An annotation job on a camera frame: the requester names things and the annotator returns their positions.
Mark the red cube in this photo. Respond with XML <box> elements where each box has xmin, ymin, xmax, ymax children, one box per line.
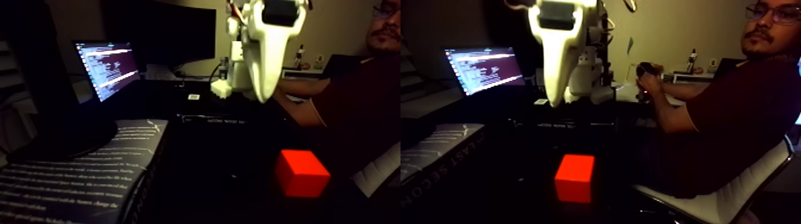
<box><xmin>275</xmin><ymin>148</ymin><xmax>331</xmax><ymax>198</ymax></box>

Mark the person's hand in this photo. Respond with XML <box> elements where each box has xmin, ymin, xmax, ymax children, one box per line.
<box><xmin>637</xmin><ymin>61</ymin><xmax>666</xmax><ymax>88</ymax></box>

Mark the person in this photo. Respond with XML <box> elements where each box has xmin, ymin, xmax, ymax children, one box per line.
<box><xmin>637</xmin><ymin>0</ymin><xmax>801</xmax><ymax>200</ymax></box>

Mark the white side table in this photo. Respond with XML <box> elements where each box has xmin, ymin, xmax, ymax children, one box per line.
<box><xmin>281</xmin><ymin>67</ymin><xmax>324</xmax><ymax>80</ymax></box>

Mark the black book with white text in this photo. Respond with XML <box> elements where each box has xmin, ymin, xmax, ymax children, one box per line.
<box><xmin>0</xmin><ymin>119</ymin><xmax>170</xmax><ymax>224</ymax></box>

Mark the white chair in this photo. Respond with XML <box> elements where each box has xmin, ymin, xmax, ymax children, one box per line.
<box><xmin>632</xmin><ymin>141</ymin><xmax>797</xmax><ymax>224</ymax></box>

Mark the open laptop with lit screen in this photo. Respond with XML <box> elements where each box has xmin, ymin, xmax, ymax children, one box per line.
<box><xmin>73</xmin><ymin>40</ymin><xmax>142</xmax><ymax>104</ymax></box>

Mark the black wide desktop monitor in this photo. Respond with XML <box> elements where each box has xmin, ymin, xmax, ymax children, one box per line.
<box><xmin>103</xmin><ymin>0</ymin><xmax>218</xmax><ymax>69</ymax></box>

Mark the black box with white lettering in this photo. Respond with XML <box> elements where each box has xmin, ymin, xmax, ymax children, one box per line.
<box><xmin>176</xmin><ymin>94</ymin><xmax>276</xmax><ymax>126</ymax></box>

